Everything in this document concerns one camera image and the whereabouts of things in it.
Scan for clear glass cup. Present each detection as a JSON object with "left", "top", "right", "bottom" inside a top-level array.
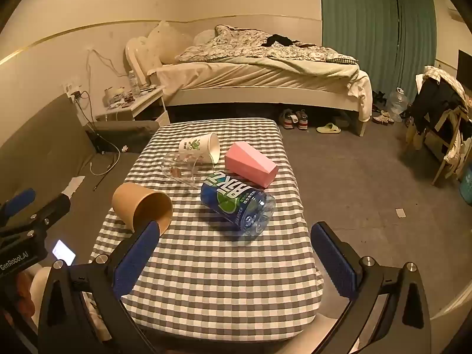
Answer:
[{"left": 161, "top": 151, "right": 218, "bottom": 189}]

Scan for pile of clothes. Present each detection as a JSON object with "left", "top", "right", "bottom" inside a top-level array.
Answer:
[{"left": 405, "top": 65, "right": 472, "bottom": 144}]

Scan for lit smartphone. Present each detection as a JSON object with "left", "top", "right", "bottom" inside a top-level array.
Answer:
[{"left": 52, "top": 239, "right": 77, "bottom": 266}]

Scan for black television screen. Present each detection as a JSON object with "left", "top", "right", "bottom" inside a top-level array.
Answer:
[{"left": 457, "top": 49, "right": 472, "bottom": 91}]

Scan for teal curtain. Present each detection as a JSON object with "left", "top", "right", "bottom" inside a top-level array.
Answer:
[{"left": 319, "top": 0, "right": 438, "bottom": 68}]

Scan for white shoes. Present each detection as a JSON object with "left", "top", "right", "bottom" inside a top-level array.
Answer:
[{"left": 372, "top": 110, "right": 395, "bottom": 125}]

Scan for cream bed sheet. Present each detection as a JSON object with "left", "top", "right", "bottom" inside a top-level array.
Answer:
[{"left": 147, "top": 56, "right": 373, "bottom": 122}]

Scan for black garment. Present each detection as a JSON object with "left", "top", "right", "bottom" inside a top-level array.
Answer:
[{"left": 262, "top": 34, "right": 296, "bottom": 48}]

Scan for cream pillow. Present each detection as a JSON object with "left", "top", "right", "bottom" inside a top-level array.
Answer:
[{"left": 147, "top": 20, "right": 193, "bottom": 65}]

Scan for white cable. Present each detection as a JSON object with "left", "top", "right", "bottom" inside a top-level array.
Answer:
[{"left": 90, "top": 142, "right": 122, "bottom": 176}]

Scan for white paper sheet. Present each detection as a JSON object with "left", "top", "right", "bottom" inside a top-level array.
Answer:
[{"left": 61, "top": 176, "right": 86, "bottom": 197}]

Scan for floral quilt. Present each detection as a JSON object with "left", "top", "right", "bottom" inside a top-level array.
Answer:
[{"left": 174, "top": 24, "right": 359, "bottom": 64}]

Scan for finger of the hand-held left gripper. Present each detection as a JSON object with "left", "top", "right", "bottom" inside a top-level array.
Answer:
[
  {"left": 0, "top": 195, "right": 72, "bottom": 238},
  {"left": 0, "top": 188, "right": 37, "bottom": 225}
]

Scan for white nightstand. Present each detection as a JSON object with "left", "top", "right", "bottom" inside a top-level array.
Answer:
[{"left": 94, "top": 85, "right": 171, "bottom": 127}]

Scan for blue water barrel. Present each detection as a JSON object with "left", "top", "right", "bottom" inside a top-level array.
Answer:
[{"left": 459, "top": 164, "right": 472, "bottom": 206}]

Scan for large clear water jug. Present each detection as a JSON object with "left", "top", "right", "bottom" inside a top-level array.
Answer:
[{"left": 386, "top": 86, "right": 409, "bottom": 122}]

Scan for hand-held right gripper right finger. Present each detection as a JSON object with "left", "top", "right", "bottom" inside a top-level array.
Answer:
[{"left": 311, "top": 221, "right": 433, "bottom": 354}]

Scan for pink angular cup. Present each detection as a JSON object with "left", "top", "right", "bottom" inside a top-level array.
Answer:
[{"left": 225, "top": 142, "right": 278, "bottom": 189}]

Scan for checkered cloth table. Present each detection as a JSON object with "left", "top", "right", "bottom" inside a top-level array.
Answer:
[{"left": 89, "top": 118, "right": 324, "bottom": 340}]

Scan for wooden chair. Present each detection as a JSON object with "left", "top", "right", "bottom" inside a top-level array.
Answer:
[{"left": 404, "top": 107, "right": 469, "bottom": 186}]

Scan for brown paper cup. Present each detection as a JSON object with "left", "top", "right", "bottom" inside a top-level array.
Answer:
[{"left": 112, "top": 182, "right": 173, "bottom": 237}]

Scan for clear plastic bottle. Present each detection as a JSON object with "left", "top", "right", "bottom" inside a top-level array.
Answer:
[{"left": 128, "top": 70, "right": 141, "bottom": 96}]

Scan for white round container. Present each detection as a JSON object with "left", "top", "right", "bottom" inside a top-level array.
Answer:
[{"left": 104, "top": 86, "right": 128, "bottom": 106}]

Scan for bed with blankets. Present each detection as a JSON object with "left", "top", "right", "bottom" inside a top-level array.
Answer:
[{"left": 124, "top": 36, "right": 367, "bottom": 137}]

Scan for wall power outlet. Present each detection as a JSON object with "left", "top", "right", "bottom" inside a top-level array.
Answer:
[{"left": 61, "top": 77, "right": 84, "bottom": 99}]

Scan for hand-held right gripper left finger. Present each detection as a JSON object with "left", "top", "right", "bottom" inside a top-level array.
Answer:
[{"left": 38, "top": 220, "right": 162, "bottom": 354}]

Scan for white printed paper cup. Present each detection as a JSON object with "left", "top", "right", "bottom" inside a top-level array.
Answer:
[{"left": 179, "top": 132, "right": 221, "bottom": 165}]

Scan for blue plastic bottle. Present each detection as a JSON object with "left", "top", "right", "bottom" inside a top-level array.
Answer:
[{"left": 200, "top": 171, "right": 276, "bottom": 237}]

